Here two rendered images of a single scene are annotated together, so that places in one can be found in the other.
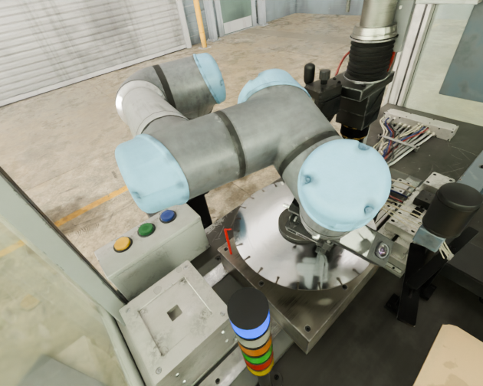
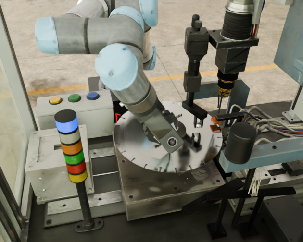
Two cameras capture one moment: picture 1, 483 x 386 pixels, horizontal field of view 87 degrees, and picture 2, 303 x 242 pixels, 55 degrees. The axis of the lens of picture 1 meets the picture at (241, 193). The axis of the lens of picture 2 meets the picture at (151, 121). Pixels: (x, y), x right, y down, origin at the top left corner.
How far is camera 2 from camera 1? 43 cm
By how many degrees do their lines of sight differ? 16
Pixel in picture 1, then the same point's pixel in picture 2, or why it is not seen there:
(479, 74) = (288, 54)
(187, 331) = (58, 158)
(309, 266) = (149, 154)
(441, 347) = not seen: outside the picture
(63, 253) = (14, 77)
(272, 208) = not seen: hidden behind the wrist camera
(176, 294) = not seen: hidden behind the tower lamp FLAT
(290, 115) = (117, 29)
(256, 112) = (102, 22)
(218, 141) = (77, 29)
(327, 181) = (103, 58)
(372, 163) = (122, 55)
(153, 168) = (45, 30)
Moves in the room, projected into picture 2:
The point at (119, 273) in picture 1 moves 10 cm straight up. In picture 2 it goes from (43, 114) to (37, 91)
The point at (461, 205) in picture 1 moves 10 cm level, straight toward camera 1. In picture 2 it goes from (234, 134) to (190, 142)
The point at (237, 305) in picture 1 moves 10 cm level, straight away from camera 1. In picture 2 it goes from (62, 113) to (80, 88)
